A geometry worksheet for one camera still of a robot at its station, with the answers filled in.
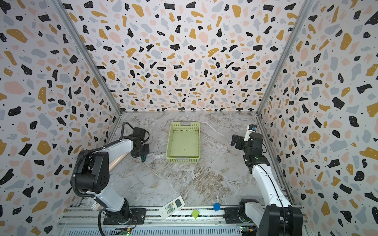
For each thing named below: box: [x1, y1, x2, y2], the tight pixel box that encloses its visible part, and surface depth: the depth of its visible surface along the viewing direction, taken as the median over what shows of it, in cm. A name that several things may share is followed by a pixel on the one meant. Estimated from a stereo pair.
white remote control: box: [158, 196, 186, 220], surface depth 77 cm
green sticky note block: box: [191, 209, 200, 219], surface depth 76 cm
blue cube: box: [213, 202, 221, 212], surface depth 78 cm
